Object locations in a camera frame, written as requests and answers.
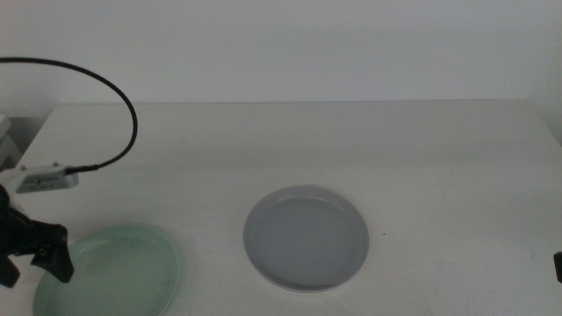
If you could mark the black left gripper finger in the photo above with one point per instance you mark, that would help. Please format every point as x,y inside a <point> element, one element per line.
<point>59,265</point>
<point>8,272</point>

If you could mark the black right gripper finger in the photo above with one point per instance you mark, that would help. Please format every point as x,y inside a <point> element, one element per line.
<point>558,267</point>

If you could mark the pale green shallow bowl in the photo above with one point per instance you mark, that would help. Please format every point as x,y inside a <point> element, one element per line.
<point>118,276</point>

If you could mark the grey shallow bowl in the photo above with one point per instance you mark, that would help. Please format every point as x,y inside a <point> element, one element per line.
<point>305,237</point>

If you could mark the silver grey wrist camera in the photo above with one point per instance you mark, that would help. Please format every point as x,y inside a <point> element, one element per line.
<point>46,181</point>

